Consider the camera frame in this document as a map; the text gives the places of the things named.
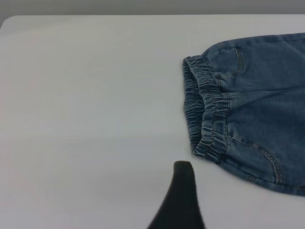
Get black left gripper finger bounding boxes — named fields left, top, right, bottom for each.
left=145, top=160, right=208, bottom=229

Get blue denim pants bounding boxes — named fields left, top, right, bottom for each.
left=182, top=32, right=305, bottom=198

